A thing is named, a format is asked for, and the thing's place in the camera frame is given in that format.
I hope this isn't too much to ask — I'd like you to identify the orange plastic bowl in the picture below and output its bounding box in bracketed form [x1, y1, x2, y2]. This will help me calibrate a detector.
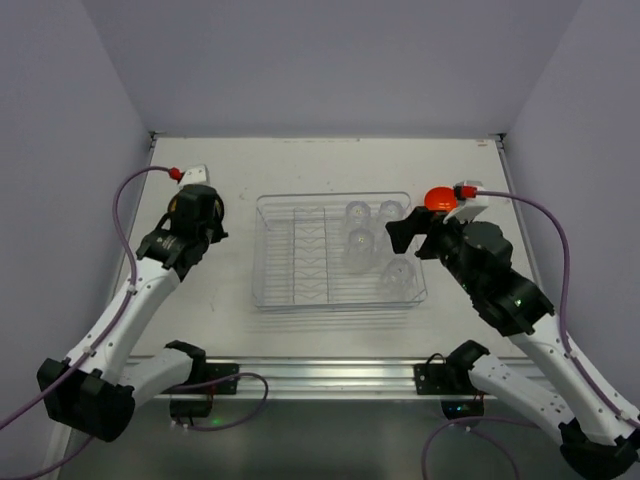
[424, 186, 458, 212]

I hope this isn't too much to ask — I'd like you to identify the clear glass cup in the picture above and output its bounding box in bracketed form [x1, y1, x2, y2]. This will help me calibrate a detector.
[377, 257, 416, 302]
[343, 228, 375, 274]
[344, 200, 372, 232]
[377, 200, 405, 229]

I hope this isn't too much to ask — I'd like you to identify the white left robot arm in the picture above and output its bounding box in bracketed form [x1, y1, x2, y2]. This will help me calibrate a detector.
[36, 184, 227, 442]

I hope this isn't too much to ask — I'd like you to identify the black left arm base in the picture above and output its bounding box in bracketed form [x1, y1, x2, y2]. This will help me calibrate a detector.
[200, 363, 240, 396]

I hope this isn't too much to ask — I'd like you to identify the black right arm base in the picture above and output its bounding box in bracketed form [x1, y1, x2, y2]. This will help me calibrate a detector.
[413, 353, 454, 396]

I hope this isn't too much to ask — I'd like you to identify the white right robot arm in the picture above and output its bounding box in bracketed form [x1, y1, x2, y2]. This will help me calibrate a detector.
[385, 207, 639, 479]

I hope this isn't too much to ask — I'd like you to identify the clear plastic dish rack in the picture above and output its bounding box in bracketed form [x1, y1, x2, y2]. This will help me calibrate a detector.
[252, 191, 427, 312]

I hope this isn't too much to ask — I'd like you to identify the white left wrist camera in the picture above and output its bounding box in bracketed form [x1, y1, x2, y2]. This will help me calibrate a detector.
[178, 164, 211, 188]

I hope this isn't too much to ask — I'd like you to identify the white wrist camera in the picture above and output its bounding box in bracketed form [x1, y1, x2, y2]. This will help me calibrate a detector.
[443, 180, 489, 224]
[178, 164, 211, 188]

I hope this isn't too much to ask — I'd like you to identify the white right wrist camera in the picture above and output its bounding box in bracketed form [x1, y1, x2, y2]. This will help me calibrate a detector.
[443, 180, 489, 224]

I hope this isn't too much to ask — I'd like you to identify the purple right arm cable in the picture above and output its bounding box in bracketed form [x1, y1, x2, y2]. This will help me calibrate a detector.
[454, 184, 640, 426]

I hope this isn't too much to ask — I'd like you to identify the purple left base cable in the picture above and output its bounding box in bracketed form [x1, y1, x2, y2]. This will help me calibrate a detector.
[172, 371, 271, 433]

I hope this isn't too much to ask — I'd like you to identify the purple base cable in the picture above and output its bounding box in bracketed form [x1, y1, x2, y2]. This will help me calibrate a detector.
[172, 371, 271, 433]
[420, 417, 541, 480]

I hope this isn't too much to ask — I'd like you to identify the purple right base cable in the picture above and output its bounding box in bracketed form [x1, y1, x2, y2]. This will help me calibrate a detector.
[420, 417, 541, 480]

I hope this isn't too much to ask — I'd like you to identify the aluminium mounting rail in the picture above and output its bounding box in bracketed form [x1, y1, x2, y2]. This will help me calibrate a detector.
[124, 356, 551, 401]

